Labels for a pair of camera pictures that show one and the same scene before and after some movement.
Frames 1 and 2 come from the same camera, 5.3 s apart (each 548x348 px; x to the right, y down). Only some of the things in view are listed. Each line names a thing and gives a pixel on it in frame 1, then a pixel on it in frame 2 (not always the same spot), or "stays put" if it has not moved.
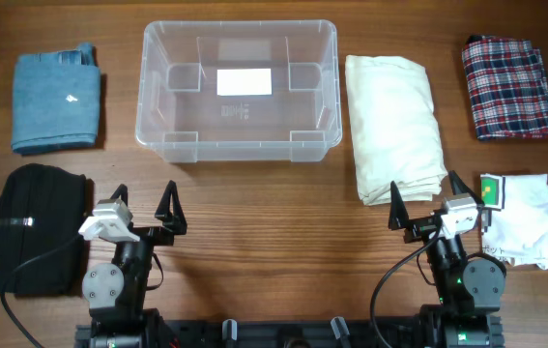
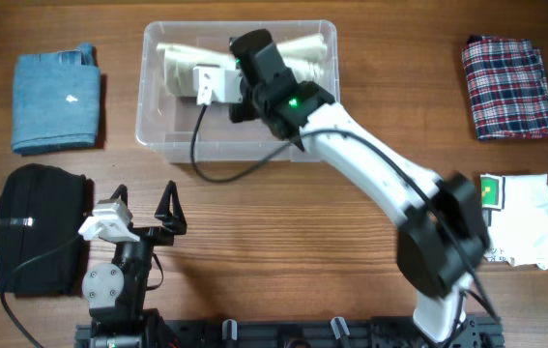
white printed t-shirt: x=527 y=228 stays put
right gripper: x=399 y=218 to x=249 y=104
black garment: x=38 y=208 stays put
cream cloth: x=395 y=135 to x=306 y=54
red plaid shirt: x=509 y=90 stays put
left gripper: x=173 y=222 stays put
